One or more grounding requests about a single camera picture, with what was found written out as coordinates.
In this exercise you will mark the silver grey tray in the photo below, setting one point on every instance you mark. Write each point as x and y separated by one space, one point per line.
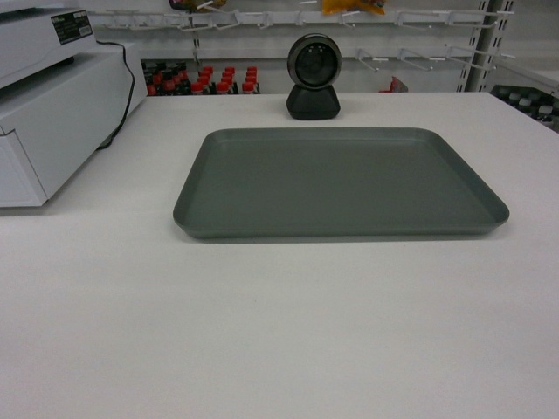
284 182

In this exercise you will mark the white checkout counter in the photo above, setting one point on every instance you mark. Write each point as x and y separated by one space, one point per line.
108 310

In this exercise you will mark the black barcode scanner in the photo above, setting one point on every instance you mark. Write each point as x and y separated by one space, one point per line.
314 63

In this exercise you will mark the white cash register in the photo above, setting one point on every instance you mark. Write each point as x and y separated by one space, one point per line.
64 94

